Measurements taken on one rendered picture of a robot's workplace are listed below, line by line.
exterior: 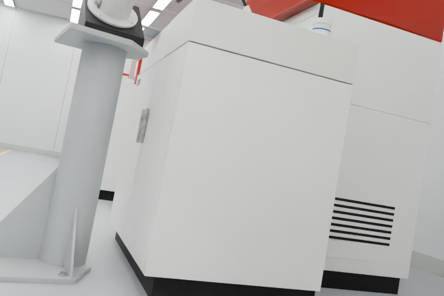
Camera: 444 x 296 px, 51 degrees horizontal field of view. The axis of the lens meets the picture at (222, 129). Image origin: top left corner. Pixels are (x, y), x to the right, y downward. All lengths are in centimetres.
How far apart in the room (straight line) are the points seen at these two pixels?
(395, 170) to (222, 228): 104
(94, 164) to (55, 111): 820
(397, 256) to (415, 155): 47
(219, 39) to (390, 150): 109
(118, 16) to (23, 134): 822
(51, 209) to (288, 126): 87
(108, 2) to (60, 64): 824
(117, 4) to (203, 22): 37
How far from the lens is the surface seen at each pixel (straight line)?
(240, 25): 156
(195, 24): 151
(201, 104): 148
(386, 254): 233
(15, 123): 989
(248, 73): 154
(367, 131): 220
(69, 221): 171
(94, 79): 170
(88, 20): 172
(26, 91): 991
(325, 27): 182
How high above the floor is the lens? 46
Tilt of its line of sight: 4 degrees up
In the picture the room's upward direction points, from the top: 10 degrees clockwise
